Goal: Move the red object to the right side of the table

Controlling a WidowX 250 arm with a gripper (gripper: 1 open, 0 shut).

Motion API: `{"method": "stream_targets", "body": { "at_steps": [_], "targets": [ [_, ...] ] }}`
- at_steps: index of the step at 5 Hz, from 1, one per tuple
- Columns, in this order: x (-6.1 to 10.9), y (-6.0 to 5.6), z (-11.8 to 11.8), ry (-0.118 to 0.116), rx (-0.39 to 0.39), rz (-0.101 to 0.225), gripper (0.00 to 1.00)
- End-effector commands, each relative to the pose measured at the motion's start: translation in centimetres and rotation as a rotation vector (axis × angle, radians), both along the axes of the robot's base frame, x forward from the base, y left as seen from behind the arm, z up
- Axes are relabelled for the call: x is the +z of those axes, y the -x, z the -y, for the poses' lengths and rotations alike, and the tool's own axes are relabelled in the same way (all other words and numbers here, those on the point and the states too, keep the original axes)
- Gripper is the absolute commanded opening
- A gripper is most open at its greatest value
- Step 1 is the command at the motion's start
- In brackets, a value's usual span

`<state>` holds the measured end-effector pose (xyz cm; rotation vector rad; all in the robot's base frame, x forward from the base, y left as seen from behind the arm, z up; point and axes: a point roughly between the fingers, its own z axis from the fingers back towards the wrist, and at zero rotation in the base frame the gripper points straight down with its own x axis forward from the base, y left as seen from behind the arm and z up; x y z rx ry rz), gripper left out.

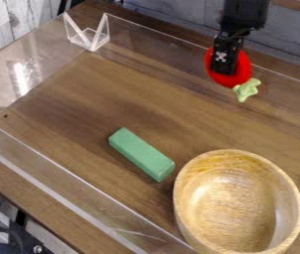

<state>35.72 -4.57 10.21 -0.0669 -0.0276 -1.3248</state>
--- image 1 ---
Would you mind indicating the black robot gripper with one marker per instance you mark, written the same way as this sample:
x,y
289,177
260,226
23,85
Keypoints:
x,y
243,16

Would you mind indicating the clear acrylic front wall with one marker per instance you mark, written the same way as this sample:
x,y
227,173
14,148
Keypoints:
x,y
91,220

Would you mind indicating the clear acrylic corner bracket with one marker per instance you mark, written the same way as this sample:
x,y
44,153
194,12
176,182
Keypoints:
x,y
89,38

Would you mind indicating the wooden oval bowl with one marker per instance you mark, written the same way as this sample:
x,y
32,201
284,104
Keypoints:
x,y
236,204

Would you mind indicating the red plush strawberry toy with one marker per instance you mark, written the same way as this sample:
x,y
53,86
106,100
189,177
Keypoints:
x,y
241,82

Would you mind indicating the black clamp with bolt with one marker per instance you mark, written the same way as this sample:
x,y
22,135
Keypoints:
x,y
24,242

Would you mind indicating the green rectangular block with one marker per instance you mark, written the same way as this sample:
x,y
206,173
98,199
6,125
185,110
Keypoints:
x,y
149,159

